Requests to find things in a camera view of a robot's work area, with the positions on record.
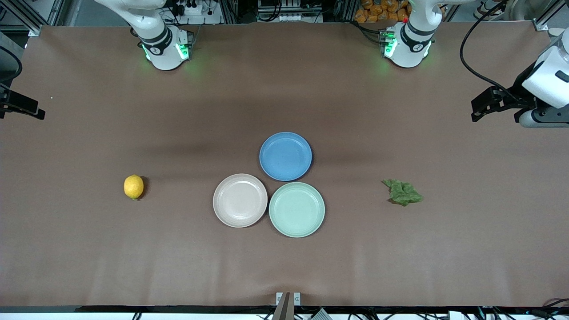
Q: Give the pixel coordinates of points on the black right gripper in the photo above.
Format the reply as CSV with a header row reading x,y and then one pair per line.
x,y
5,96

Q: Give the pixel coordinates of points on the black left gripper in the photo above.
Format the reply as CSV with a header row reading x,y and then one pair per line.
x,y
520,90

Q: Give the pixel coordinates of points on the yellow lemon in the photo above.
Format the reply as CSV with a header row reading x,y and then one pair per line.
x,y
133,186

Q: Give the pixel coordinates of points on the green lettuce leaf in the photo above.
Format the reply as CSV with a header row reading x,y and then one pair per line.
x,y
403,193

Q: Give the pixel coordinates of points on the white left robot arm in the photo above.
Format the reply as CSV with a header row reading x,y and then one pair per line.
x,y
408,50

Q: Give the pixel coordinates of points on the orange snack bags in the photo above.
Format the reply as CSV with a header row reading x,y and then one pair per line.
x,y
378,11

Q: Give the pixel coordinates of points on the black power plugs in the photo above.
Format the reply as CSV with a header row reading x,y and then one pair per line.
x,y
189,6

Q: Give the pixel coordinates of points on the blue plate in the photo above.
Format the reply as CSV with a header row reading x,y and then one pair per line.
x,y
285,156

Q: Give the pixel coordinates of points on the beige plate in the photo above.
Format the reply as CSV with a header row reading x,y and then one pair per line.
x,y
240,201

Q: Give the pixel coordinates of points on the white power strip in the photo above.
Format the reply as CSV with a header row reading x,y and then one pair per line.
x,y
292,18

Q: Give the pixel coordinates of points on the mint green plate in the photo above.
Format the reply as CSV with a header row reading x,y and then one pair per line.
x,y
297,210

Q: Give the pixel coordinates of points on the matte table cover sheet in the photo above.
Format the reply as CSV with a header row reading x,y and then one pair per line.
x,y
284,266

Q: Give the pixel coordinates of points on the aluminium frame profile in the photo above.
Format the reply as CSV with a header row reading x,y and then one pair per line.
x,y
35,20
541,23

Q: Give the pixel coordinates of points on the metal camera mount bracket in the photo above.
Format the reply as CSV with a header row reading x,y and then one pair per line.
x,y
288,306

